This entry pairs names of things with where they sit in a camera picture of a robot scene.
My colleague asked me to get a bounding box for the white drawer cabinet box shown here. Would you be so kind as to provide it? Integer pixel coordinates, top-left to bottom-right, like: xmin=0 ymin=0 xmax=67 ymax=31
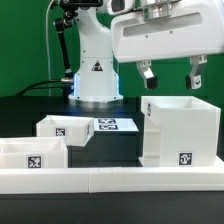
xmin=139 ymin=96 xmax=221 ymax=167

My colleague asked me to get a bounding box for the white drawer back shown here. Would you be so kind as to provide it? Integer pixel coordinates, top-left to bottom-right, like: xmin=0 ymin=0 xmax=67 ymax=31
xmin=36 ymin=115 xmax=94 ymax=147

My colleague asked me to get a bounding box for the white drawer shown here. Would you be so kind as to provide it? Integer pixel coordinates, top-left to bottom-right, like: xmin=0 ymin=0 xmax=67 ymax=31
xmin=36 ymin=115 xmax=94 ymax=147
xmin=0 ymin=137 xmax=68 ymax=169

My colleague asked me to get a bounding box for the white tag sheet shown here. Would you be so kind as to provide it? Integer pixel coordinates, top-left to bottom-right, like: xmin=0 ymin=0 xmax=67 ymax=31
xmin=94 ymin=118 xmax=138 ymax=132

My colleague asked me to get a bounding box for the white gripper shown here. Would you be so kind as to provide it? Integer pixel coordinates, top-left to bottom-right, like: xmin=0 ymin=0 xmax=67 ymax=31
xmin=111 ymin=0 xmax=224 ymax=90

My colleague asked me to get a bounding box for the black cable bundle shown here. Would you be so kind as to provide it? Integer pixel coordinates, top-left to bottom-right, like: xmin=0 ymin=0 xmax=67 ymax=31
xmin=15 ymin=77 xmax=75 ymax=98

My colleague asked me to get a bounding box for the white L-shaped fence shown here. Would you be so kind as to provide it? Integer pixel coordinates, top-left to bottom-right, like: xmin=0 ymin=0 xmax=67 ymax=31
xmin=0 ymin=158 xmax=224 ymax=194

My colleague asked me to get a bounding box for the white cable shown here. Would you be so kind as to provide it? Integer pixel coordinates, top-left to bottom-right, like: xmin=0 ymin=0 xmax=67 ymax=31
xmin=45 ymin=0 xmax=55 ymax=98

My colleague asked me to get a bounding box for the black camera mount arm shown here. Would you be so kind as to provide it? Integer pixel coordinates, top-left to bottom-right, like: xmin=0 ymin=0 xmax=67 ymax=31
xmin=54 ymin=0 xmax=103 ymax=78

